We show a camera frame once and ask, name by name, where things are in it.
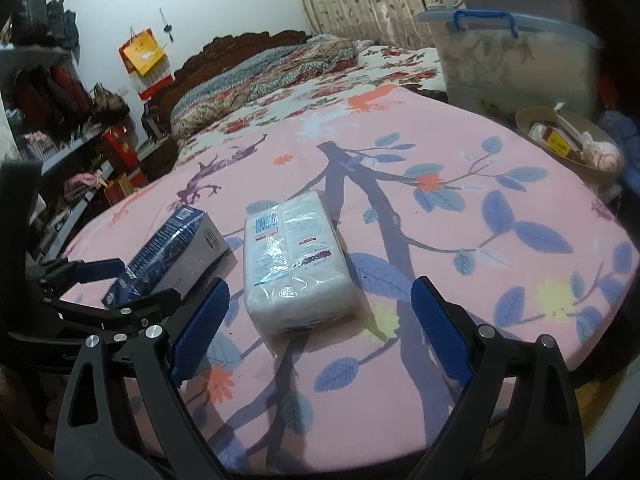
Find red floral bed sheet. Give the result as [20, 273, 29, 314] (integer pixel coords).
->
[177, 46, 446, 166]

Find cluttered metal shelf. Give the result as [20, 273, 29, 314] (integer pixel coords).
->
[1, 0, 129, 260]

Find dark wooden headboard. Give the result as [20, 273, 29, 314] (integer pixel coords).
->
[141, 30, 310, 140]

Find blue white carton box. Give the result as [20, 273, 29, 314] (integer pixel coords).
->
[102, 206, 229, 309]

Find red gift box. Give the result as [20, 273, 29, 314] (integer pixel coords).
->
[101, 126, 140, 174]

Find yellow red wall calendar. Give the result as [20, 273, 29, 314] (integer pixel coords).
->
[118, 28, 174, 102]

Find pink floral blanket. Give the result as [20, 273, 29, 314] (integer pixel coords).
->
[67, 86, 639, 474]

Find clear storage box blue lid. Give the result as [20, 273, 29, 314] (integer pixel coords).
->
[418, 9, 601, 120]

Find pile of blue clothes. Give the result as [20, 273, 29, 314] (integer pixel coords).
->
[598, 110, 640, 196]

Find beige plastic trash bin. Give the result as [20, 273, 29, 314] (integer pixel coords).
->
[515, 102, 625, 191]

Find white tissue pack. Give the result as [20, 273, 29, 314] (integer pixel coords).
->
[243, 191, 358, 339]

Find patchwork floral quilt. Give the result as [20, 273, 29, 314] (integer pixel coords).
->
[170, 37, 358, 140]

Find yellow pink box in bin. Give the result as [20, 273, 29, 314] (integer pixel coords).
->
[528, 122, 582, 162]

